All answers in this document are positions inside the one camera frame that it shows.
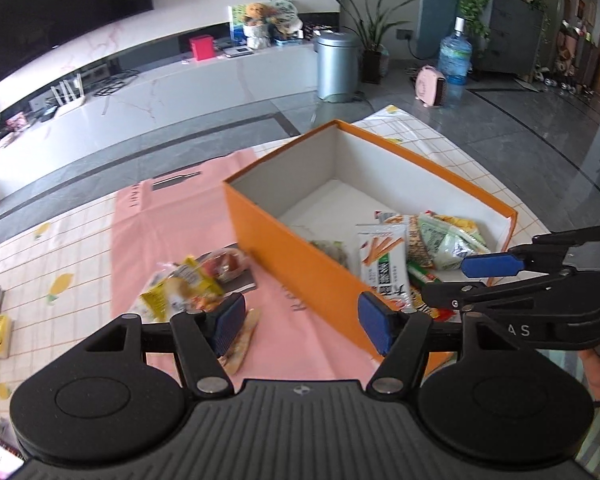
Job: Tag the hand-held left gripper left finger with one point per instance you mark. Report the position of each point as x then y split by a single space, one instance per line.
227 322

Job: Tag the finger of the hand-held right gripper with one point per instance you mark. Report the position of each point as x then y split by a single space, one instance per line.
460 295
490 266

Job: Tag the yellow tissue pack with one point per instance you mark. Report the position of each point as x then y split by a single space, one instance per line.
0 332

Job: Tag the round painted fan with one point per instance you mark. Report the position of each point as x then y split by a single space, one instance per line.
285 10

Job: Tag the brown teddy bear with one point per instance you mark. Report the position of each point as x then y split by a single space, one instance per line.
255 12

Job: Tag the yellow packet black white label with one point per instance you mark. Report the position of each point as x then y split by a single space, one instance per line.
195 277

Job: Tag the wall socket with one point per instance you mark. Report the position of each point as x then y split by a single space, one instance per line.
404 34

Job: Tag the white router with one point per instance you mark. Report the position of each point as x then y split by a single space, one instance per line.
70 102

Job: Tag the yellow red nut packet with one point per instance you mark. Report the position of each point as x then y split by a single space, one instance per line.
414 240

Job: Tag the black television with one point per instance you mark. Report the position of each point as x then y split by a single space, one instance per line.
55 10

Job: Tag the silver trash can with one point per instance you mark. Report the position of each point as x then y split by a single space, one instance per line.
335 67

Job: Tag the orange cardboard box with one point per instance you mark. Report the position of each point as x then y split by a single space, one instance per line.
300 260

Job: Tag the magenta cube box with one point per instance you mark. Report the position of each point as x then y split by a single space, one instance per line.
202 49

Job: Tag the blue water jug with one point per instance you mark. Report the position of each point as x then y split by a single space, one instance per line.
455 60

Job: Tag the long leaf potted plant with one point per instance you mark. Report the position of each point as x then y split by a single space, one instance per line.
372 25

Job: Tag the pink photo card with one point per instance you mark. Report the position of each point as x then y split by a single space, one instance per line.
17 121

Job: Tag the white television cabinet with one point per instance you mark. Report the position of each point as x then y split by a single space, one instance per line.
180 95

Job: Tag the white carrot stick packet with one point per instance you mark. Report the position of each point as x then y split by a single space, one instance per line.
385 265

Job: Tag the green white snack packet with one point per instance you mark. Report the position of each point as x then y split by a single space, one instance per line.
445 247

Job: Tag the clear tub red dates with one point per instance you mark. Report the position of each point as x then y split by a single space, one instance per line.
225 262

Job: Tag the green picture card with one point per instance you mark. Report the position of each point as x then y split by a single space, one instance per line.
235 15

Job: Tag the checked lemon print tablecloth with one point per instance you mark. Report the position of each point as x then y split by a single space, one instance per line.
55 260

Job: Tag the small white scale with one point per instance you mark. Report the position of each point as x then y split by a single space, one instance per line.
237 52

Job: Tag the grey green snack packet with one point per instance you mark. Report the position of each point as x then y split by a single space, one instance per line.
332 250

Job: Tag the pink fan heater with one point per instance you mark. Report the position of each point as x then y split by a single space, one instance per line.
427 85

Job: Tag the dark grey cabinet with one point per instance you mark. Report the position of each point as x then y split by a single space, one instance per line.
515 30

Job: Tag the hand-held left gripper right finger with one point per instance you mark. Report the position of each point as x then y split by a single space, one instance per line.
375 322

